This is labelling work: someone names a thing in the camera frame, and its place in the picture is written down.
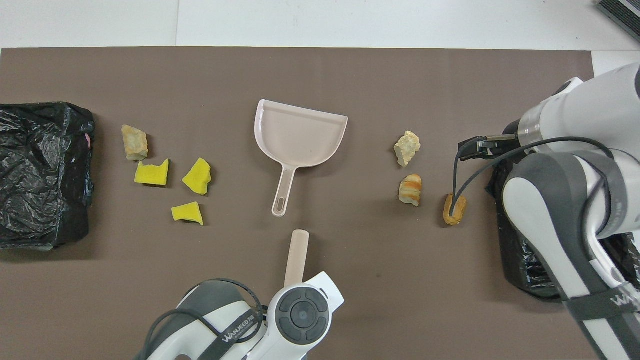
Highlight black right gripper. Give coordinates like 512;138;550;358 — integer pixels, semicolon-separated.
458;139;523;162

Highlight brown foam chunk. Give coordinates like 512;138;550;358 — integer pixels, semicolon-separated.
443;193;468;226

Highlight pale yellow foam chunk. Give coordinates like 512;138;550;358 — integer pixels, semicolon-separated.
394;131;422;167

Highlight orange striped foam chunk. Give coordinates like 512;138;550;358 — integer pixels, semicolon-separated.
398;174;423;207

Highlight pale pink plastic dustpan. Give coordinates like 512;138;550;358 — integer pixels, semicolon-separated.
254;99;349;218

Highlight beige hand brush black bristles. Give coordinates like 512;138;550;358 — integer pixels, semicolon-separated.
284;229;310;288

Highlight yellow green sponge piece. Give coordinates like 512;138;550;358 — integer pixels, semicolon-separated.
171;201;204;227

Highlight beige and orange foam chunk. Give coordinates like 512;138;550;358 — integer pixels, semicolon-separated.
121;124;150;162

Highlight open bin with black bag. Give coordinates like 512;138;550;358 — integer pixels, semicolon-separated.
486;150;640;301

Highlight bin covered by black bag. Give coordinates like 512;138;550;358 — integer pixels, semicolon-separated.
0;102;96;251

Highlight brown table mat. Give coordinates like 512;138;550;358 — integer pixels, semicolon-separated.
0;47;596;360

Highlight dark ridged panel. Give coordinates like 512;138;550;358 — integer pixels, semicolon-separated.
596;0;640;43

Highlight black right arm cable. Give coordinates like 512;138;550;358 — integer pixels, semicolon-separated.
451;136;621;223

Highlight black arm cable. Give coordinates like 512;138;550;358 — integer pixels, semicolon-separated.
142;278;266;360
451;136;621;223

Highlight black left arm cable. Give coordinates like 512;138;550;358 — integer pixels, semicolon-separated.
142;278;266;360

